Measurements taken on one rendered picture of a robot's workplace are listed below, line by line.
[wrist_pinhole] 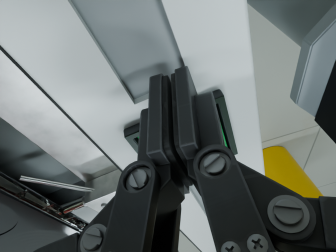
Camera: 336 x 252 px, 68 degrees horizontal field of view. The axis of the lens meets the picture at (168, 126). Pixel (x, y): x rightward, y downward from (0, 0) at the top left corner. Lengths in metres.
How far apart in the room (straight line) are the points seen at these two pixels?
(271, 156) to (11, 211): 1.91
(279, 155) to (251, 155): 1.90
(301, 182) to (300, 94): 1.61
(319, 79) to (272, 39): 1.04
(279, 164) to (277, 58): 0.85
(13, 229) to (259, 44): 1.29
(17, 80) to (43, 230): 0.21
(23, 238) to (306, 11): 0.53
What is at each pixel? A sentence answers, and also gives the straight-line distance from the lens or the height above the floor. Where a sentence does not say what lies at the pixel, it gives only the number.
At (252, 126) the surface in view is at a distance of 0.17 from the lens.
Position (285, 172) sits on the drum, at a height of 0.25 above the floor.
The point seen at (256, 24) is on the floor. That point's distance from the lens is 1.35.
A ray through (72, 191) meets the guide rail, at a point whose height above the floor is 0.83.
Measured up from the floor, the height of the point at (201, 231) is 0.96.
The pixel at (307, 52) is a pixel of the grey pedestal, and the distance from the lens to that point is 0.37.
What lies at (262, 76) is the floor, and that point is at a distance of 1.55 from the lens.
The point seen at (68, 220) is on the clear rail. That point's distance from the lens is 0.35.
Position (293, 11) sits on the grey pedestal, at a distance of 0.52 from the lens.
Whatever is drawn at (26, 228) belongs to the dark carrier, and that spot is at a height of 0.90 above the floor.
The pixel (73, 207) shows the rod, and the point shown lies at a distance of 0.33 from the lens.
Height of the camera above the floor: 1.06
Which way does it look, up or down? 43 degrees down
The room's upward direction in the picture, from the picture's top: 163 degrees clockwise
